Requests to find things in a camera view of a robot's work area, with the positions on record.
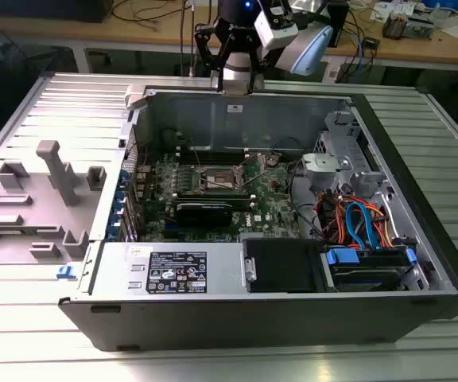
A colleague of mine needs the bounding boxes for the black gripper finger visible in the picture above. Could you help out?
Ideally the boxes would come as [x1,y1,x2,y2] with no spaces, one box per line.
[195,23,230,95]
[247,39,270,96]

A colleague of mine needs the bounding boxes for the metal socket cover frame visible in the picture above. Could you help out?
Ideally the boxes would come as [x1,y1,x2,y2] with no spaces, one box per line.
[235,152,270,189]

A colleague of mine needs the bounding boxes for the RAM slot with white clips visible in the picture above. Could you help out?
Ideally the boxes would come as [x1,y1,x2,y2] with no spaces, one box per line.
[177,145,250,151]
[177,153,250,160]

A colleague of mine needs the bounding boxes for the RAM slot with black clips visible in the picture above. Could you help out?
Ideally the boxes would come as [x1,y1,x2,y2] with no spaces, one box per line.
[177,149,250,155]
[177,157,250,165]

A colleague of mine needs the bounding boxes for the CPU socket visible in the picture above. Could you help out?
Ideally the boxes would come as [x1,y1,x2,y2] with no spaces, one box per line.
[199,163,250,192]

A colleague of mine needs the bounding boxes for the finned CPU cooler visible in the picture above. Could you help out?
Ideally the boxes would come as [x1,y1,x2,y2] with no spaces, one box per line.
[383,10,408,40]

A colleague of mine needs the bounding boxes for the blue expansion slot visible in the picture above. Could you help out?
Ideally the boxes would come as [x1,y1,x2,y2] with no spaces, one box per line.
[163,222,214,236]

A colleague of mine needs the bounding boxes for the silver perforated drive cage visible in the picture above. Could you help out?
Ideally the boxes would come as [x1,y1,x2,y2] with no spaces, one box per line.
[314,109,365,160]

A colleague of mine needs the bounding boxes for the white printed cards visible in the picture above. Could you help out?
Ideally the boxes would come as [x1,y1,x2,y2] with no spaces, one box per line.
[370,1,395,21]

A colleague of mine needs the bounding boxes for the green motherboard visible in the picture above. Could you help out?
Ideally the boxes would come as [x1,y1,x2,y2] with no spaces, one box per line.
[133,147,308,244]

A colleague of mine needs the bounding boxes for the wooden desk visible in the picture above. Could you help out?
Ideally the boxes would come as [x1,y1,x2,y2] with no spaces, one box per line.
[0,0,458,72]

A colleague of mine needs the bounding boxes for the black monitor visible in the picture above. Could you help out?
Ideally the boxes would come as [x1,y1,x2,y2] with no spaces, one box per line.
[0,0,115,24]

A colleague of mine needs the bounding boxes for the grey electronic device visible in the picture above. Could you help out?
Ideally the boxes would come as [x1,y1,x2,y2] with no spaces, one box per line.
[406,14,439,39]

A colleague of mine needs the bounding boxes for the black graphics card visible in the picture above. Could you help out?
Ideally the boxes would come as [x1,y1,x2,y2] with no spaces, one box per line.
[173,200,234,228]

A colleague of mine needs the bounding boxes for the black disk bay box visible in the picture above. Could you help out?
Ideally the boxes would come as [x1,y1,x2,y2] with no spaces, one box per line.
[243,237,328,294]

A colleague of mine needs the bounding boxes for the grey parts rack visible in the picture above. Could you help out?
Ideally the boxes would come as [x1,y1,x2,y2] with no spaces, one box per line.
[0,138,109,264]

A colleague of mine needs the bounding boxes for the hard disk in blue carrier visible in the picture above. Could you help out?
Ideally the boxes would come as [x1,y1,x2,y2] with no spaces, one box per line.
[319,244,420,294]

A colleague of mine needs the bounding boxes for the silver power supply with label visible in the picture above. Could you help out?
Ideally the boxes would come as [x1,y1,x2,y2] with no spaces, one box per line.
[89,240,250,298]

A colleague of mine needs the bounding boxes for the black and silver PC case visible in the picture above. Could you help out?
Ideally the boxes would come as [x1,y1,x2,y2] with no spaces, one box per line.
[56,71,458,353]

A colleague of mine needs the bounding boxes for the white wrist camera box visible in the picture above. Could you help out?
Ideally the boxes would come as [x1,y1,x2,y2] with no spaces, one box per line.
[254,7,300,51]

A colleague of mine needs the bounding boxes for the thin black looped wire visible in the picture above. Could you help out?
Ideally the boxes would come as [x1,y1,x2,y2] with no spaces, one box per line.
[271,136,308,156]

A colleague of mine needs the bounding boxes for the grey case latch handle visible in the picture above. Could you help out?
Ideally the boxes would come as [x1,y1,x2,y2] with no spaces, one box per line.
[124,84,150,111]

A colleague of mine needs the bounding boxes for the blue network cable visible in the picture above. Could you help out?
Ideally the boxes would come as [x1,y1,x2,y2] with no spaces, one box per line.
[354,33,369,83]

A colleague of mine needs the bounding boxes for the thin red wire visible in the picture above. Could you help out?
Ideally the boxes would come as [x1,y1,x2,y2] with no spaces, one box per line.
[125,142,150,168]

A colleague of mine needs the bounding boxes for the thick black wire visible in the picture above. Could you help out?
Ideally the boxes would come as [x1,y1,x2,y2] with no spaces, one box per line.
[286,158,328,242]

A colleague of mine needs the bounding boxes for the red yellow power wire bundle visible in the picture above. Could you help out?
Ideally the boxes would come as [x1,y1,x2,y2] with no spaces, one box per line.
[315,189,359,244]

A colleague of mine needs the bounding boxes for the blue flat wire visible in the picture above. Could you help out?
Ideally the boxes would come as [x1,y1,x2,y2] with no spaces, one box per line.
[344,201,382,252]

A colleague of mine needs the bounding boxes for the orange flat wire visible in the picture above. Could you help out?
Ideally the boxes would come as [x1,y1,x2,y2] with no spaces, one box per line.
[366,202,396,250]

